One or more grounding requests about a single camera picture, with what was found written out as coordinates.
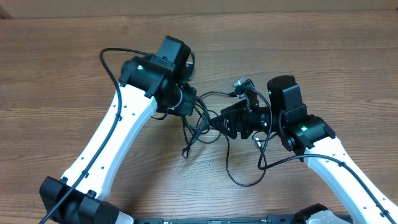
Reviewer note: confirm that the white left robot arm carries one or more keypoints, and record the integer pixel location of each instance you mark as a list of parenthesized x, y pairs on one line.
[(148, 84)]

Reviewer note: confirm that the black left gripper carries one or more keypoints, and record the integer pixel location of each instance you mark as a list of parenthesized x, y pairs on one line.
[(190, 94)]

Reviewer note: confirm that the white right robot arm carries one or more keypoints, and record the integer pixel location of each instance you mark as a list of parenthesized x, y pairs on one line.
[(311, 140)]

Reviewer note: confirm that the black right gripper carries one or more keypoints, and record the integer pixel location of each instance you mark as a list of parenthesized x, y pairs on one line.
[(232, 117)]

